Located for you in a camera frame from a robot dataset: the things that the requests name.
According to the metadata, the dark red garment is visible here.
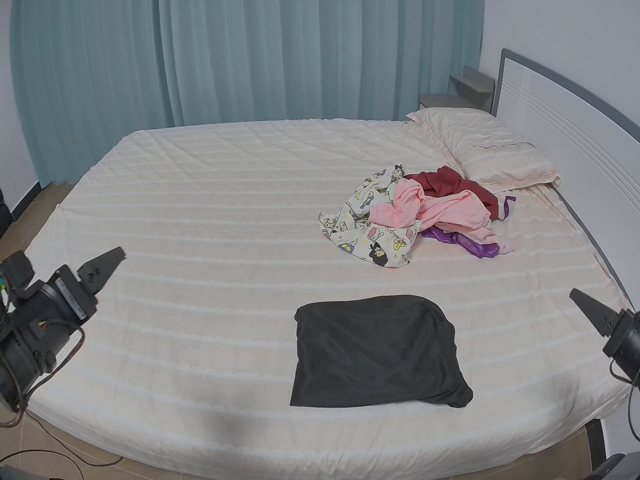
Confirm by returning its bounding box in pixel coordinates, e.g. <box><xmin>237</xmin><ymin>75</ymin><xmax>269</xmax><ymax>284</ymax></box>
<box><xmin>404</xmin><ymin>166</ymin><xmax>500</xmax><ymax>222</ymax></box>

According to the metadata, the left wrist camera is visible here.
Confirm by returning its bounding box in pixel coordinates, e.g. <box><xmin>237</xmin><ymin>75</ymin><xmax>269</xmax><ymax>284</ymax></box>
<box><xmin>0</xmin><ymin>250</ymin><xmax>37</xmax><ymax>302</ymax></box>

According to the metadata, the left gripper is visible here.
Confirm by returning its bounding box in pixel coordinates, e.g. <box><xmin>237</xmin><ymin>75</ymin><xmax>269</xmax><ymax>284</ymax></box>
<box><xmin>9</xmin><ymin>246</ymin><xmax>126</xmax><ymax>365</ymax></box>

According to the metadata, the purple garment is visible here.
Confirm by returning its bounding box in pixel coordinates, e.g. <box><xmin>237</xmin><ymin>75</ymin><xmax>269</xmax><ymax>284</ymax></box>
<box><xmin>422</xmin><ymin>195</ymin><xmax>516</xmax><ymax>260</ymax></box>

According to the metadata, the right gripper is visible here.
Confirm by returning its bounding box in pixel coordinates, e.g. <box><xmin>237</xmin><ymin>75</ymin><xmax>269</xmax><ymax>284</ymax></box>
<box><xmin>569</xmin><ymin>288</ymin><xmax>640</xmax><ymax>375</ymax></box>

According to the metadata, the black T-shirt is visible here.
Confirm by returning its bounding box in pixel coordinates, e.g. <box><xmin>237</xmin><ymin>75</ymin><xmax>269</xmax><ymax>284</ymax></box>
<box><xmin>289</xmin><ymin>294</ymin><xmax>475</xmax><ymax>410</ymax></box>

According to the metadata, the cream pillow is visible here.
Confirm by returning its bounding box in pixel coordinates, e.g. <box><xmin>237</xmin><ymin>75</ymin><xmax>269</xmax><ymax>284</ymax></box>
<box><xmin>405</xmin><ymin>107</ymin><xmax>561</xmax><ymax>194</ymax></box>

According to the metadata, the blue-green curtain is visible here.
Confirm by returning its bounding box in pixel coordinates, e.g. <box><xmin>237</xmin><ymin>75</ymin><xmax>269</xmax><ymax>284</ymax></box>
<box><xmin>159</xmin><ymin>0</ymin><xmax>487</xmax><ymax>127</ymax></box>
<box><xmin>10</xmin><ymin>0</ymin><xmax>176</xmax><ymax>189</ymax></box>

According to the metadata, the white printed garment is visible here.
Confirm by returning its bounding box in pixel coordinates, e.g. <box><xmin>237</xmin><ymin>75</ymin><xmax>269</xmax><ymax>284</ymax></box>
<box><xmin>319</xmin><ymin>164</ymin><xmax>424</xmax><ymax>271</ymax></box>

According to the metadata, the bed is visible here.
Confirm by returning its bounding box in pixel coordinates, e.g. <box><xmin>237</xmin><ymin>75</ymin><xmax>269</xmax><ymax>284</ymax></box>
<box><xmin>20</xmin><ymin>48</ymin><xmax>640</xmax><ymax>480</ymax></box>

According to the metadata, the black cable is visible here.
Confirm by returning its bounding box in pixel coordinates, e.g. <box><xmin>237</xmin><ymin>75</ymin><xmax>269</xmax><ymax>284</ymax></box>
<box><xmin>0</xmin><ymin>410</ymin><xmax>124</xmax><ymax>480</ymax></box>
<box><xmin>609</xmin><ymin>358</ymin><xmax>640</xmax><ymax>444</ymax></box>
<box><xmin>14</xmin><ymin>327</ymin><xmax>86</xmax><ymax>422</ymax></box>

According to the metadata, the grey bedside table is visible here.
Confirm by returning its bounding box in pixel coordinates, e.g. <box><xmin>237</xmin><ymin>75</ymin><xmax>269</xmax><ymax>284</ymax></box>
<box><xmin>418</xmin><ymin>65</ymin><xmax>496</xmax><ymax>114</ymax></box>

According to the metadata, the pink garment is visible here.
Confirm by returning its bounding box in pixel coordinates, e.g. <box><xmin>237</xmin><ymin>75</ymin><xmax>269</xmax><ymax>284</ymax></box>
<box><xmin>369</xmin><ymin>179</ymin><xmax>517</xmax><ymax>255</ymax></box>

